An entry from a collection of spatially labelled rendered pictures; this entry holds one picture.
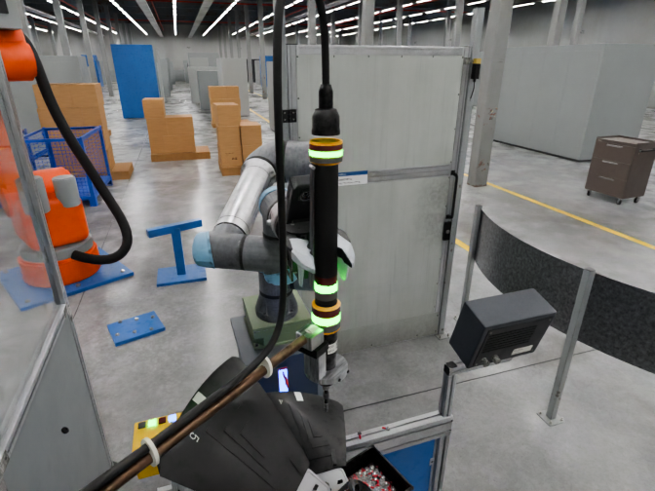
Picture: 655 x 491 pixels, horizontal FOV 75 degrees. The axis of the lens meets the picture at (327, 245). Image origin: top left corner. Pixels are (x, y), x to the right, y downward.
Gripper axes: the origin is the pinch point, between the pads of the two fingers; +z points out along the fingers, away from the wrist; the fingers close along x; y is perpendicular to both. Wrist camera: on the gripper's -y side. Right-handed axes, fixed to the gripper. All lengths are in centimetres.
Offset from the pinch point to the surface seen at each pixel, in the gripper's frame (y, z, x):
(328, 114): -18.9, -1.5, -0.2
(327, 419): 49, -19, -6
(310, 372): 19.1, -0.9, 2.9
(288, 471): 36.1, 1.2, 7.4
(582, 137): 118, -626, -764
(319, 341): 12.7, 0.4, 1.9
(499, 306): 42, -38, -67
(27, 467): 82, -61, 70
